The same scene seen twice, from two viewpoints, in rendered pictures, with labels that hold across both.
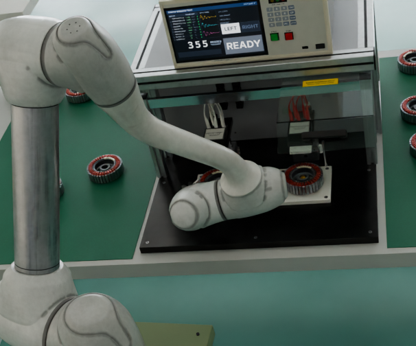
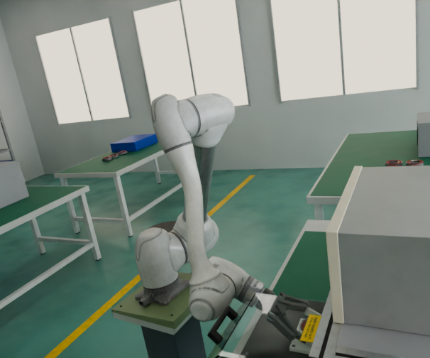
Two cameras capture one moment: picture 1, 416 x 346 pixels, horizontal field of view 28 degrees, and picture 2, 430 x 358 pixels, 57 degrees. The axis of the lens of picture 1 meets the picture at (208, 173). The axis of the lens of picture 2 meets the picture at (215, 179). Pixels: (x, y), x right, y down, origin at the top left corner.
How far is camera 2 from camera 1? 2.28 m
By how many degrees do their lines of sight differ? 90
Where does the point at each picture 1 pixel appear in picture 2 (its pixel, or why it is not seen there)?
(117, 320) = (140, 245)
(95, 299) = (152, 233)
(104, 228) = (308, 285)
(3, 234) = (322, 248)
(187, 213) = not seen: hidden behind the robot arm
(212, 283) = not seen: outside the picture
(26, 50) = not seen: hidden behind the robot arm
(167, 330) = (185, 304)
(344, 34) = (384, 340)
